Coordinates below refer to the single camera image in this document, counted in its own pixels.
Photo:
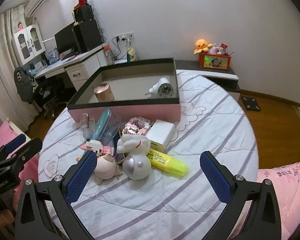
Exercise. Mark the black speaker box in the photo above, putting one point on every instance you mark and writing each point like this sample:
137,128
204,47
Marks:
83,13

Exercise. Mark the red paper bag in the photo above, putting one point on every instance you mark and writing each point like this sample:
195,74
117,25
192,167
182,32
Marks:
81,3

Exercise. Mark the orange-lid water bottle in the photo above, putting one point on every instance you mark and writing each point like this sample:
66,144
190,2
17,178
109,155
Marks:
109,55

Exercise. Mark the black white low cabinet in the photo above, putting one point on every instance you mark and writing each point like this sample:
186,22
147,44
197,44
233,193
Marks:
228,80

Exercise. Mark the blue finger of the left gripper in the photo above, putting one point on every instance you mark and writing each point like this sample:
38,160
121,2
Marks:
15,143
27,151

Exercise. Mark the pink pig doll figure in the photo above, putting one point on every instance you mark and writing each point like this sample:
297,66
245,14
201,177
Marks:
106,168

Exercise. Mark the white bed frame post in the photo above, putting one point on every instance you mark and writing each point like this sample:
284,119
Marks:
16,129

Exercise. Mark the black computer monitor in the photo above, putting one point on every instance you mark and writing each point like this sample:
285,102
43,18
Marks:
65,39

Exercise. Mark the black jacket on chair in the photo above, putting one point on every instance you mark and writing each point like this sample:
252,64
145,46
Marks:
26,85

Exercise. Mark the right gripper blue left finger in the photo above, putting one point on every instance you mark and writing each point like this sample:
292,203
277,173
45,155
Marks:
77,176

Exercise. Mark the black office chair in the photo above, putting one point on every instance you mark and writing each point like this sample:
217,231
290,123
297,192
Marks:
49,95

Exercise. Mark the orange cartoon storage box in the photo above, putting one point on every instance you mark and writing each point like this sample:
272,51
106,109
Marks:
213,61

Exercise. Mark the wall power outlet strip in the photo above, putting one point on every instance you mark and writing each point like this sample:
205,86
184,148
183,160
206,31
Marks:
125,36

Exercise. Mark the rose gold metal cup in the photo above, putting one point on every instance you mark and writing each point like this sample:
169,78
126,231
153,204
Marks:
104,93

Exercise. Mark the black computer tower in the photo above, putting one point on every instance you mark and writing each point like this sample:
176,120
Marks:
87,35

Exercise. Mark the black bathroom scale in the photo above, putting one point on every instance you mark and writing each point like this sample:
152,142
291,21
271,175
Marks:
250,104

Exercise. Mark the yellow highlighter marker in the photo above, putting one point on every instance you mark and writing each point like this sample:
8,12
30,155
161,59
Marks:
166,163

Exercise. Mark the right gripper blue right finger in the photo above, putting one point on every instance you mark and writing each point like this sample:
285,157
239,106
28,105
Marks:
219,177

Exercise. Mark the pink quilt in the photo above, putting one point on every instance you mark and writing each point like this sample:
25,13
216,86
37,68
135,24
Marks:
286,182

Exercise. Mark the white glass-door cabinet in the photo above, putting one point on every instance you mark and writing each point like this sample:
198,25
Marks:
28,44

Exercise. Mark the dark blue gold lipstick box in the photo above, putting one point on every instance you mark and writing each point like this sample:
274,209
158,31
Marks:
119,157

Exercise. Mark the orange octopus plush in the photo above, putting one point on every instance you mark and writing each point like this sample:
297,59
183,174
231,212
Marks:
202,46

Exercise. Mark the small clear glass bottle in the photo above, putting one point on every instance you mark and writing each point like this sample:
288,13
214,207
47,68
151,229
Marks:
87,125

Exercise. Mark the white silver rabbit figure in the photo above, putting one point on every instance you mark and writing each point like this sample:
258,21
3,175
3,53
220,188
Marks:
136,164

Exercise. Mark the pink plush toy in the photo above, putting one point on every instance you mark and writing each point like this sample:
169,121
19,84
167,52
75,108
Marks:
213,50

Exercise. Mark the striped white bed sheet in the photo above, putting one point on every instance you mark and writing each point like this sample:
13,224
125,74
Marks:
164,206

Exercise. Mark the beige curtain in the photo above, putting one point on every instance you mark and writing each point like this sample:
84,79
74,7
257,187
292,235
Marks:
11,105

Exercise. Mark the white wall-plug night light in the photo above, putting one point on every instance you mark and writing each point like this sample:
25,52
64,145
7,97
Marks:
165,88

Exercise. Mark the pink black-rimmed storage box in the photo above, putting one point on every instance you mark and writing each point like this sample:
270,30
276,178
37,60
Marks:
129,82

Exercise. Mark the white desk with drawers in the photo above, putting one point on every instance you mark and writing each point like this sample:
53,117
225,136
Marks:
78,68

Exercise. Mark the yellow snack bag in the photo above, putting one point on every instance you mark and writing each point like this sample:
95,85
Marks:
131,54

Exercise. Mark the white power adapter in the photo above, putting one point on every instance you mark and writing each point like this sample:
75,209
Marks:
160,135

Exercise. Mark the pink building block toy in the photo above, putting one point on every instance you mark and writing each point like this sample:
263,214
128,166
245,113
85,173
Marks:
137,126

